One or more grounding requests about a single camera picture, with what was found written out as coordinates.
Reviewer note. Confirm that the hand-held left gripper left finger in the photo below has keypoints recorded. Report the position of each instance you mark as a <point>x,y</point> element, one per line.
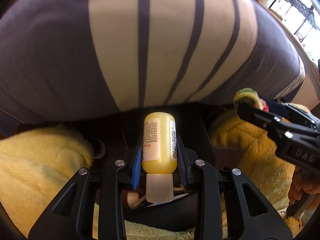
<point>136,166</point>

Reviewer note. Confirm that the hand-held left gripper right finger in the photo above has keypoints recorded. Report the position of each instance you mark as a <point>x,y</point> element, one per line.
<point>184,171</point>

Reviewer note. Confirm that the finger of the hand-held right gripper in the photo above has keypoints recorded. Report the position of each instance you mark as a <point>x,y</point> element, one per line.
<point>287,108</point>
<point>252,116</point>

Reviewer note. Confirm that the colourful crochet piece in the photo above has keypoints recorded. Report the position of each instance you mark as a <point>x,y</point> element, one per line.
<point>246,95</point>

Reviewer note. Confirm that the yellow lotion bottle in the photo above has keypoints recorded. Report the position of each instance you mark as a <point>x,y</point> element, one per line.
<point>157,135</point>

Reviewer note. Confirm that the person's right hand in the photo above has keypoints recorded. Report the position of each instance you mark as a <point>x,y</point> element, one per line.
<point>300,187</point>

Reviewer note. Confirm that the yellow fluffy rug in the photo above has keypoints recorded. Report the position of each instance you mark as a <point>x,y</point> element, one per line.
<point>37,167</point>

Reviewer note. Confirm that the black metal window railing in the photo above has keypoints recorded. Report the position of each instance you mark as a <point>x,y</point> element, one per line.
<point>295,7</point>

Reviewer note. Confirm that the blue striped bedspread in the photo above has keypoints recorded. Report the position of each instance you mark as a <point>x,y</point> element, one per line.
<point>62,55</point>

